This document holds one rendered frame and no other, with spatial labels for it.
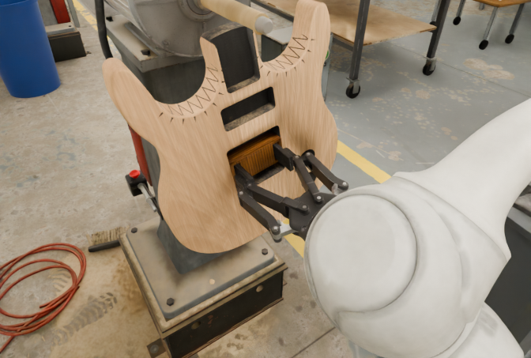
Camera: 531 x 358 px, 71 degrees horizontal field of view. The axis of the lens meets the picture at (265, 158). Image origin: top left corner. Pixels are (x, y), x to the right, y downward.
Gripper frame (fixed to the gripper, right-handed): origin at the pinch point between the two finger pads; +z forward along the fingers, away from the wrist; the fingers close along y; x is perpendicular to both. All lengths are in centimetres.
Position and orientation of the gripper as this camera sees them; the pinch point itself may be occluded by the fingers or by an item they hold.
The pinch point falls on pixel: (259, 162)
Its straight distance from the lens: 61.8
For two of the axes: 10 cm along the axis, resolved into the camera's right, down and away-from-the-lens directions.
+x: -1.4, -7.4, -6.6
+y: 8.2, -4.6, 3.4
